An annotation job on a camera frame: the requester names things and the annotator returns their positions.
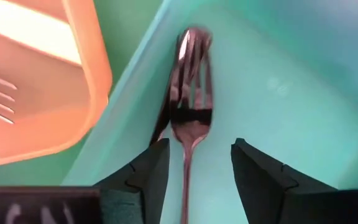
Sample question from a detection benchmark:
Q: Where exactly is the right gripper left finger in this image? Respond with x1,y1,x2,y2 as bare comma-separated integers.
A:
0,138,171,224

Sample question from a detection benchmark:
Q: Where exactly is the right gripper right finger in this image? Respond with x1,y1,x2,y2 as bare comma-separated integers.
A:
230,138,358,224

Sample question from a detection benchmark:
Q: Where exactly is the black metal fork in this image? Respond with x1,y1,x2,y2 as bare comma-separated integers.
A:
168,26,214,224

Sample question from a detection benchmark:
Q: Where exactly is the teal plastic bin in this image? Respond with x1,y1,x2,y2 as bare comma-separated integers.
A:
61,0,358,224

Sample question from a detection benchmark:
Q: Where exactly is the orange plastic bin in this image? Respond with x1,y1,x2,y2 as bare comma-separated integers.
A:
0,0,114,170

